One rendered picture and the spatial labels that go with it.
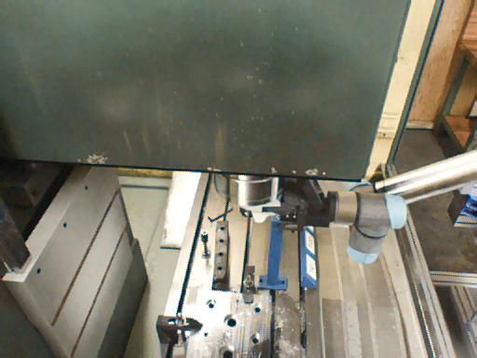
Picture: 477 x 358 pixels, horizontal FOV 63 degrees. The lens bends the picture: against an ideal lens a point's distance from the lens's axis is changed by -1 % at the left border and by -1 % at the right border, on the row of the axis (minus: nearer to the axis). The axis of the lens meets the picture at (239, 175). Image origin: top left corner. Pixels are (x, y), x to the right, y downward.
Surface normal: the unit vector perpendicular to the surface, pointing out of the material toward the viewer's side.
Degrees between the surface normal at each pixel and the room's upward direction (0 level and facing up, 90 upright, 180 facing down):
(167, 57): 90
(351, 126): 90
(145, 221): 0
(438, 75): 90
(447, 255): 0
